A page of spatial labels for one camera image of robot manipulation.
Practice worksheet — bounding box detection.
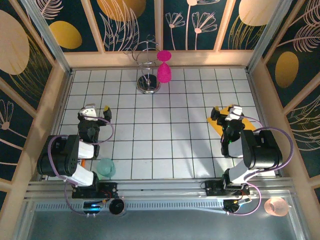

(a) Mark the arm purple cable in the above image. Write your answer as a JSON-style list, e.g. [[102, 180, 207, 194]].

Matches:
[[234, 113, 294, 216], [47, 116, 116, 217]]

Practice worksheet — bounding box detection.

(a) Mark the yellow cloth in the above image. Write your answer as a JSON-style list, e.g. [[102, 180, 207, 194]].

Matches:
[[206, 106, 257, 132]]

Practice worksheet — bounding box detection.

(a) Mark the pink wine glass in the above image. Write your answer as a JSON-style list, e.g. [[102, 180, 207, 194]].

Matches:
[[155, 49, 173, 85]]

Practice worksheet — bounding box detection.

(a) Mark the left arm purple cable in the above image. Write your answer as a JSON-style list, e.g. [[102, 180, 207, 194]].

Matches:
[[47, 116, 116, 217]]

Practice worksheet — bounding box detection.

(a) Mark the black electronics module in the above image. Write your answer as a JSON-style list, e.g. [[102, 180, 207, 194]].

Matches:
[[223, 198, 252, 216], [82, 199, 106, 216]]

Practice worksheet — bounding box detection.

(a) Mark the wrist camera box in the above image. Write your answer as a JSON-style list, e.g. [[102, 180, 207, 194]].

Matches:
[[81, 103, 99, 119], [226, 104, 244, 122]]

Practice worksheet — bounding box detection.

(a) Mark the black round knob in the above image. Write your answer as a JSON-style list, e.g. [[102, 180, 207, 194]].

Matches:
[[108, 198, 126, 216]]

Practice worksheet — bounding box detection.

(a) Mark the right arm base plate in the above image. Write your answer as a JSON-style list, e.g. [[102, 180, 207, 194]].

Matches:
[[204, 179, 251, 197]]

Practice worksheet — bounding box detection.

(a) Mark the chrome wire glass stand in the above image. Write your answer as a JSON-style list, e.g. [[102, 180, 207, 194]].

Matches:
[[123, 34, 162, 95]]

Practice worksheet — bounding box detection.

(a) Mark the aluminium corner post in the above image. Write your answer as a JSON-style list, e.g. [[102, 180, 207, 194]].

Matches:
[[19, 0, 73, 76], [246, 0, 300, 74]]

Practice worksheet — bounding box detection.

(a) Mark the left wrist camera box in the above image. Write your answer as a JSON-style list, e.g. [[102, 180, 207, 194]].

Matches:
[[81, 103, 99, 119]]

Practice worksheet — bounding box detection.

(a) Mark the slotted metal vent strip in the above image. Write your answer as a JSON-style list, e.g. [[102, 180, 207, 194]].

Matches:
[[34, 201, 226, 211]]

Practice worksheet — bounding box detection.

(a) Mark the aluminium mounting rail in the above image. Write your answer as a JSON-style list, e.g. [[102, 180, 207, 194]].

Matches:
[[24, 176, 301, 201]]

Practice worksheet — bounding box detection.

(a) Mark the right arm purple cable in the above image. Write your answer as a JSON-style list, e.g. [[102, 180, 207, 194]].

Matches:
[[234, 113, 294, 216]]

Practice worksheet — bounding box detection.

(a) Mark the green translucent cup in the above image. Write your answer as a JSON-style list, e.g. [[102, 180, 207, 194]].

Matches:
[[96, 157, 117, 179]]

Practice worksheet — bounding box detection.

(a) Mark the pink translucent cup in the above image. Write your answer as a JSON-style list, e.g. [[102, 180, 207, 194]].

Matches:
[[263, 196, 289, 217]]

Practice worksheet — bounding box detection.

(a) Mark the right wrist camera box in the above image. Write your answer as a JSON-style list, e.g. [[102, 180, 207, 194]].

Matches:
[[226, 104, 244, 122]]

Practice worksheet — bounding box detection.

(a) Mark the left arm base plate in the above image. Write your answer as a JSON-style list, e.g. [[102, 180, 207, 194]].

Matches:
[[71, 181, 119, 200]]

